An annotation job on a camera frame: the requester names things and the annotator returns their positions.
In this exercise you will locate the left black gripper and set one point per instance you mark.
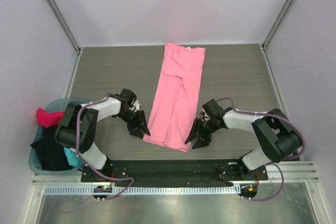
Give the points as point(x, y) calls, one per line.
point(143, 124)

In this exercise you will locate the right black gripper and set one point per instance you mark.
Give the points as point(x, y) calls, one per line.
point(206, 127)

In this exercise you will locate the light pink t-shirt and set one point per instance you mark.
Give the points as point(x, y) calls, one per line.
point(175, 103)

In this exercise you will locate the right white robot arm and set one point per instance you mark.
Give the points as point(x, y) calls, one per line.
point(278, 138)

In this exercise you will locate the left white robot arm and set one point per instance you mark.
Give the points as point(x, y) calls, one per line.
point(77, 129)

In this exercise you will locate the blue t-shirt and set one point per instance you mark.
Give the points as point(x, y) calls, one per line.
point(72, 159)

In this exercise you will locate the black t-shirt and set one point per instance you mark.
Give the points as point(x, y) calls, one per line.
point(51, 155)

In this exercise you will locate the magenta t-shirt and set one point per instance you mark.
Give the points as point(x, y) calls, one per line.
point(46, 119)

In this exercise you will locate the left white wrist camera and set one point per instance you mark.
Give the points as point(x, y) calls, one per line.
point(137, 105)

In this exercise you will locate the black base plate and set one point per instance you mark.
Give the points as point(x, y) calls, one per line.
point(169, 170)

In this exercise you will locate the white slotted cable duct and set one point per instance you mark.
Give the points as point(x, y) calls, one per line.
point(100, 190)

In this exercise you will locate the aluminium front rail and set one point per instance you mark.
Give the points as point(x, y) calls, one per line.
point(292, 172)

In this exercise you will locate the right aluminium frame post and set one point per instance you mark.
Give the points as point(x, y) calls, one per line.
point(278, 21)

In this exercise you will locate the aluminium frame post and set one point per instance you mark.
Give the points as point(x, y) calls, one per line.
point(278, 21)
point(61, 20)

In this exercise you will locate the left aluminium frame post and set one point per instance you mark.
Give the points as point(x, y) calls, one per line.
point(61, 20)

